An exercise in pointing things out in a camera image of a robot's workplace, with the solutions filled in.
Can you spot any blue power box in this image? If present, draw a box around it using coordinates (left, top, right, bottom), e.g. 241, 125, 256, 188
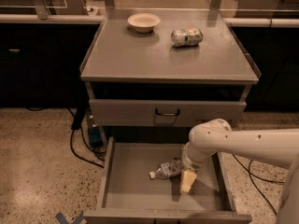
87, 115, 103, 148

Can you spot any blue tape cross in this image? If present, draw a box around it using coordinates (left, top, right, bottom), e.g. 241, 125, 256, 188
55, 212, 84, 224

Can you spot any clear plastic water bottle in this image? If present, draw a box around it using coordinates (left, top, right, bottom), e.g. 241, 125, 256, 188
149, 159, 184, 180

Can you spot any black cable on floor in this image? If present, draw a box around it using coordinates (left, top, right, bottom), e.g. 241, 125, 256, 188
25, 105, 107, 169
233, 154, 285, 217

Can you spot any black cable on right floor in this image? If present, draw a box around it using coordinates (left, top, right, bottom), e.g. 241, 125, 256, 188
233, 154, 285, 217

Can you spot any black drawer handle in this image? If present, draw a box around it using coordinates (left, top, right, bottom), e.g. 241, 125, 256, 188
155, 108, 180, 117

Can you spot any grey drawer cabinet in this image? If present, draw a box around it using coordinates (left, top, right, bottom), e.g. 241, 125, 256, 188
81, 8, 260, 143

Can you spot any white horizontal rail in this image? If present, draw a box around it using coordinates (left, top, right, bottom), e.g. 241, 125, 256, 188
0, 14, 299, 28

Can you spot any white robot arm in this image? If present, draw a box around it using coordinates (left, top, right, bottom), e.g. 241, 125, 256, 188
181, 119, 299, 224

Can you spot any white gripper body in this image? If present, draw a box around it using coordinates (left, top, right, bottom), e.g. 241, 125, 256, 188
181, 142, 208, 171

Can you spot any black cable on left floor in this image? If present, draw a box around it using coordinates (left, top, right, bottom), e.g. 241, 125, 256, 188
25, 105, 107, 169

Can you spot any dark left cabinet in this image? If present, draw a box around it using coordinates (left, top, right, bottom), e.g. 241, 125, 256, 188
0, 23, 98, 107

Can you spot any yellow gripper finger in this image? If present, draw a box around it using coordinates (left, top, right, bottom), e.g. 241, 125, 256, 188
180, 170, 197, 193

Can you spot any open grey middle drawer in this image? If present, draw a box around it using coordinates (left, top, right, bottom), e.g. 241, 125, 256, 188
84, 139, 252, 224

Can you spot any crushed green white can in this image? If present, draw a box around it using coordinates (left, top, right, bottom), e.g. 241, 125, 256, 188
171, 28, 204, 48

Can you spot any closed grey upper drawer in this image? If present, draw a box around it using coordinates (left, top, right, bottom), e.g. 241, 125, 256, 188
90, 99, 246, 127

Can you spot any beige bowl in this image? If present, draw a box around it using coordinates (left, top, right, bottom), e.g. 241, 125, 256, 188
127, 13, 161, 33

